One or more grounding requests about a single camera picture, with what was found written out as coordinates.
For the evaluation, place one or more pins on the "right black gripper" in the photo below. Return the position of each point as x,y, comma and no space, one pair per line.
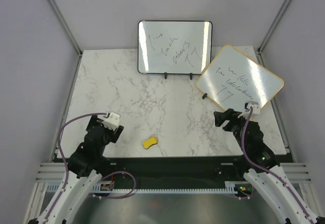
228,115

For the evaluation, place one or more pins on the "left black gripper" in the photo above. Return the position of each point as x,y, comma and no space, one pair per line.
118,132

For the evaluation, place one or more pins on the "yellow-framed whiteboard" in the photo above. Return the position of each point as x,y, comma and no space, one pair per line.
233,79

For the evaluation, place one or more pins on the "yellow foam eraser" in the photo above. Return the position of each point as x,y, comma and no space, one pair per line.
150,142

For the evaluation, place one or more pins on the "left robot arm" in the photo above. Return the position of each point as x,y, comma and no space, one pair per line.
83,169

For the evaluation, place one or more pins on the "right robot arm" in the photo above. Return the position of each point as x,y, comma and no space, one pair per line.
273,184

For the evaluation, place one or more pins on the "black-framed whiteboard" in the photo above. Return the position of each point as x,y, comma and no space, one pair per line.
174,47

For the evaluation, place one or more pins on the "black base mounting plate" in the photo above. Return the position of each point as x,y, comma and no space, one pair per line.
186,172

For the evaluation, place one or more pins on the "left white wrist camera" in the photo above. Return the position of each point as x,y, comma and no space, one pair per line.
111,120

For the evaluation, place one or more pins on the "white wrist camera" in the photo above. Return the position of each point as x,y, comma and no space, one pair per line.
111,120
252,106

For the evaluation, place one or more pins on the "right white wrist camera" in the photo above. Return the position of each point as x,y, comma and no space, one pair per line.
252,106

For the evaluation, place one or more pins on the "white slotted cable duct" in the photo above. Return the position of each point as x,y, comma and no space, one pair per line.
228,189

